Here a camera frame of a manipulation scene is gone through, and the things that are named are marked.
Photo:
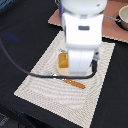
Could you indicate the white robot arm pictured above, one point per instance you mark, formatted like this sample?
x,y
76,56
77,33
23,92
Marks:
x,y
84,9

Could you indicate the yellow toy bread loaf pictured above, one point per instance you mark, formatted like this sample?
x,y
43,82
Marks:
x,y
63,60

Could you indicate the pink wooden board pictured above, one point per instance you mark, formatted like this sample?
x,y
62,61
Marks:
x,y
110,28

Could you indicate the beige bowl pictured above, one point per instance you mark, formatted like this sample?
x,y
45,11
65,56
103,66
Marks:
x,y
123,14

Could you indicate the round wooden plate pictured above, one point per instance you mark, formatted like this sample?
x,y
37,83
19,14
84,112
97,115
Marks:
x,y
63,71

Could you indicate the white woven placemat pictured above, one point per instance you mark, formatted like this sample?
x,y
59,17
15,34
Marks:
x,y
72,103

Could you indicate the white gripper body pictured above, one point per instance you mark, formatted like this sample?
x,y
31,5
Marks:
x,y
83,38

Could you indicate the grey saucepan with handle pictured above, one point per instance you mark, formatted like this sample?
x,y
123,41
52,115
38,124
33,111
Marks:
x,y
115,19

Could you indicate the fork with wooden handle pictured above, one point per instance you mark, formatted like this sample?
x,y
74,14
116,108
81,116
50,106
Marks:
x,y
74,83

